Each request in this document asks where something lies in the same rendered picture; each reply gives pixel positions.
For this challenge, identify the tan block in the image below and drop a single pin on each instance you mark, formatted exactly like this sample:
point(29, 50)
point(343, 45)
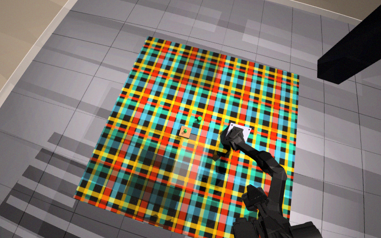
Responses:
point(185, 135)

